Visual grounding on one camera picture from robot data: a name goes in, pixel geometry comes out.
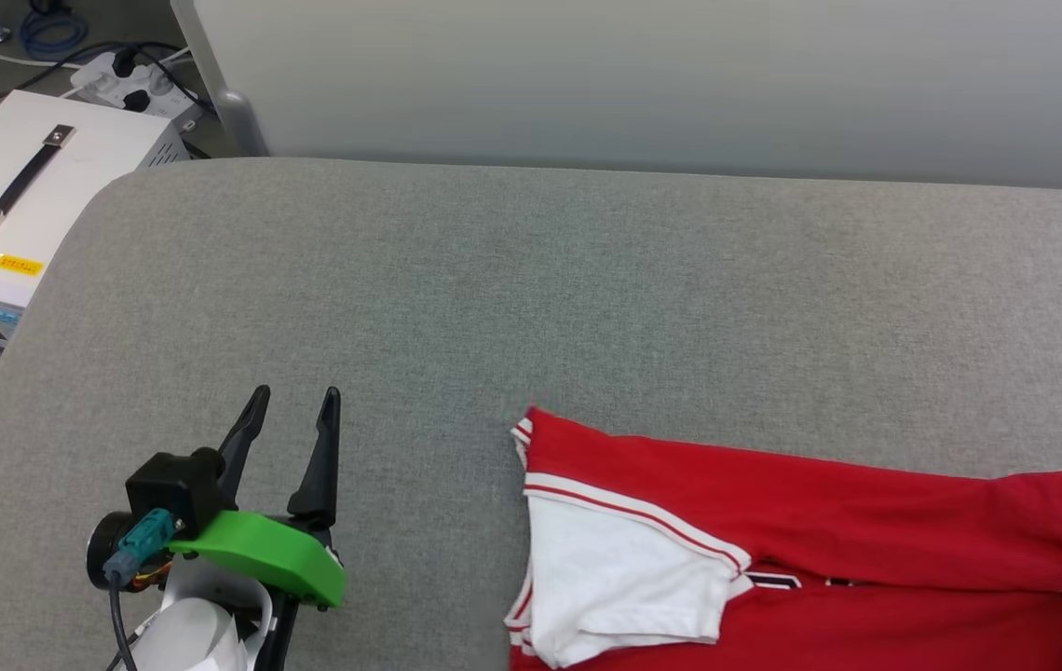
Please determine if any blue coiled cable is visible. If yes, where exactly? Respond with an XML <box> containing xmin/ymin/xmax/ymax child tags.
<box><xmin>19</xmin><ymin>0</ymin><xmax>89</xmax><ymax>59</ymax></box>

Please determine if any red and white garment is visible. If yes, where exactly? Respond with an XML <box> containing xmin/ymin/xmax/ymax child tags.
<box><xmin>505</xmin><ymin>406</ymin><xmax>1062</xmax><ymax>671</ymax></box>

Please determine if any teal connector with black cable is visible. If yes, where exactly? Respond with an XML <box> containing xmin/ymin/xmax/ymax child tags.
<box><xmin>102</xmin><ymin>508</ymin><xmax>185</xmax><ymax>671</ymax></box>

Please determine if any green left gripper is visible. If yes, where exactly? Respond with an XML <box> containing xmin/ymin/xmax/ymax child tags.
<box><xmin>168</xmin><ymin>385</ymin><xmax>347</xmax><ymax>671</ymax></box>

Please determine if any white power strip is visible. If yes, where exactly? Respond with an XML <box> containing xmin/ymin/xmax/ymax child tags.
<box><xmin>70</xmin><ymin>48</ymin><xmax>206</xmax><ymax>131</ymax></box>

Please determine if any white equipment box with handle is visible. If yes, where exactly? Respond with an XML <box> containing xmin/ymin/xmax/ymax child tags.
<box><xmin>0</xmin><ymin>89</ymin><xmax>192</xmax><ymax>349</ymax></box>

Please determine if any white partition panel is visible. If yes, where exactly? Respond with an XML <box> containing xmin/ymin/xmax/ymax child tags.
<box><xmin>170</xmin><ymin>0</ymin><xmax>1062</xmax><ymax>194</ymax></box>

